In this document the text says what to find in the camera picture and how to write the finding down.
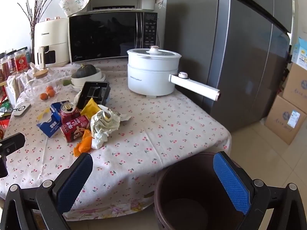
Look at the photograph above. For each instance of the dark spice jar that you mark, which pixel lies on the dark spice jar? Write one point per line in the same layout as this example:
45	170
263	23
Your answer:
6	68

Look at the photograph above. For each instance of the white flat device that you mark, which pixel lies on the white flat device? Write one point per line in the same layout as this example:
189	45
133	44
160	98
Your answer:
22	109

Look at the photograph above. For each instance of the dark green pumpkin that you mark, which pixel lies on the dark green pumpkin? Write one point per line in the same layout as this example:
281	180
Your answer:
86	71

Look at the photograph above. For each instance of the cream air fryer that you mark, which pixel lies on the cream air fryer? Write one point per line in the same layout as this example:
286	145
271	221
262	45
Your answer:
50	38

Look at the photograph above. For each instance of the glass jar with wooden lid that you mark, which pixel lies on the glass jar with wooden lid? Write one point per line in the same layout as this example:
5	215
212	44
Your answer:
40	81

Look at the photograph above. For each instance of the light blue printed box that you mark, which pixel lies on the light blue printed box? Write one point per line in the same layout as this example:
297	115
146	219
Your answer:
301	52

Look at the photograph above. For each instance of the white bowl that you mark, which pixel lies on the white bowl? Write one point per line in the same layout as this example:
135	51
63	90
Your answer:
76	88
79	81

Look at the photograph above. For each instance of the black plastic tray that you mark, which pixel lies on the black plastic tray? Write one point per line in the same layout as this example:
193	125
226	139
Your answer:
93	92

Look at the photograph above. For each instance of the blue cardboard box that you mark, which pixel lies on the blue cardboard box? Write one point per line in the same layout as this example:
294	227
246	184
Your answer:
49	127
55	107

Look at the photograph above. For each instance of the cherry print tablecloth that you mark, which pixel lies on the cherry print tablecloth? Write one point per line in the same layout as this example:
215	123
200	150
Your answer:
144	129

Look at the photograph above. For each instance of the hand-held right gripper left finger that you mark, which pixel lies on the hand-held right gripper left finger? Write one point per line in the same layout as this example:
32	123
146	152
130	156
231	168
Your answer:
72	186

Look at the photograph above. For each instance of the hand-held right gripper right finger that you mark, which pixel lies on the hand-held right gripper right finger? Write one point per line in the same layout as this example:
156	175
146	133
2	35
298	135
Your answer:
231	184

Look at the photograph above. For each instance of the white wrapper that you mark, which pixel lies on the white wrapper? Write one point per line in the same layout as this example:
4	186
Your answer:
103	127

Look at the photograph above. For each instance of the small green vegetable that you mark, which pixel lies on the small green vegetable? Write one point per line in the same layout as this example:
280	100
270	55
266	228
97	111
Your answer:
66	83

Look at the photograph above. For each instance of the small yellow wrapper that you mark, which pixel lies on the small yellow wrapper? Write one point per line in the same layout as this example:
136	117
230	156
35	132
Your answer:
44	113

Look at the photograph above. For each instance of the yellow snack bag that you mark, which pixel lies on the yellow snack bag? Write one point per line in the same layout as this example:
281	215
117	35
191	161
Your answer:
91	109

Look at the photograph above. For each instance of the brown plastic bin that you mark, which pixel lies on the brown plastic bin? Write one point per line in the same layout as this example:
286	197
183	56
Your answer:
191	177

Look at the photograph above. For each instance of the grey refrigerator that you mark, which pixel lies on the grey refrigerator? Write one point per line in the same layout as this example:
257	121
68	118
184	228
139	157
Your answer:
227	52

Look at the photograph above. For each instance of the white electric cooking pot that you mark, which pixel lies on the white electric cooking pot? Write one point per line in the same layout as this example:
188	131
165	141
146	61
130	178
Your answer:
151	79

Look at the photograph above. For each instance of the dried branches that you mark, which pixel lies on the dried branches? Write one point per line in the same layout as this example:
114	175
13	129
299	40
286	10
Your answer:
36	12

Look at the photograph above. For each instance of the orange plastic wrapper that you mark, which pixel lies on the orange plastic wrapper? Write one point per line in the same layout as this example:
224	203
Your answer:
84	145

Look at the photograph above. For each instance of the black microwave oven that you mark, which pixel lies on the black microwave oven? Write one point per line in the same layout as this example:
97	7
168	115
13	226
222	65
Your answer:
103	36

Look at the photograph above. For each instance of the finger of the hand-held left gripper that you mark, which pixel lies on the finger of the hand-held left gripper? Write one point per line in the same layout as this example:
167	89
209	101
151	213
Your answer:
12	143

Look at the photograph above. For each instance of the red drink can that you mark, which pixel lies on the red drink can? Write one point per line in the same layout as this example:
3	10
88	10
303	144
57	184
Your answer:
74	129
69	113

